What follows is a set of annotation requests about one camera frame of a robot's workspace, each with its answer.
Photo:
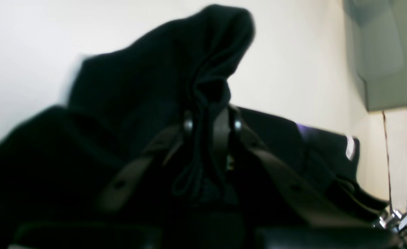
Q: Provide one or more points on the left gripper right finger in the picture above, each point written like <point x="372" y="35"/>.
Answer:
<point x="308" y="204"/>

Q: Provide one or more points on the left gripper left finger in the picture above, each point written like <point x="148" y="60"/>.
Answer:
<point x="158" y="152"/>

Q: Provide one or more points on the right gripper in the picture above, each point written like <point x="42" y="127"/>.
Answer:
<point x="390" y="218"/>

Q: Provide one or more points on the black T-shirt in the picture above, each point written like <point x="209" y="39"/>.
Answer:
<point x="54" y="166"/>

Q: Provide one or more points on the white cardboard box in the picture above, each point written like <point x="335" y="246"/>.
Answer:
<point x="377" y="30"/>

